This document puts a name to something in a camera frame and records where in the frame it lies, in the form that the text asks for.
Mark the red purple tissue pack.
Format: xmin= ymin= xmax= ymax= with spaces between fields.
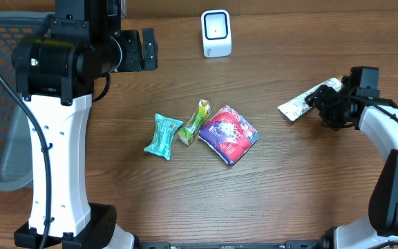
xmin=198 ymin=105 xmax=259 ymax=165

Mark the teal snack packet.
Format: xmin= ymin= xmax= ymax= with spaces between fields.
xmin=144 ymin=113 xmax=183 ymax=161

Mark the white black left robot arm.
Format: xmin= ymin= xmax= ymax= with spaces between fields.
xmin=12 ymin=0 xmax=158 ymax=248

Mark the grey plastic lattice basket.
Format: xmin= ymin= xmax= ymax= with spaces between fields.
xmin=0 ymin=12 xmax=46 ymax=191

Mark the white cosmetic tube gold cap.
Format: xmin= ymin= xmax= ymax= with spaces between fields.
xmin=278 ymin=77 xmax=343 ymax=122

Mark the green juice carton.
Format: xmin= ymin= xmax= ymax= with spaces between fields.
xmin=178 ymin=99 xmax=212 ymax=145

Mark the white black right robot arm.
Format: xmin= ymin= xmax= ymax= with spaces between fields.
xmin=305 ymin=85 xmax=398 ymax=248

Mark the white barcode scanner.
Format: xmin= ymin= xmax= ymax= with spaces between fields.
xmin=200 ymin=9 xmax=232 ymax=58

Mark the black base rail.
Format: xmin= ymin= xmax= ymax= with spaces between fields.
xmin=76 ymin=238 xmax=328 ymax=249

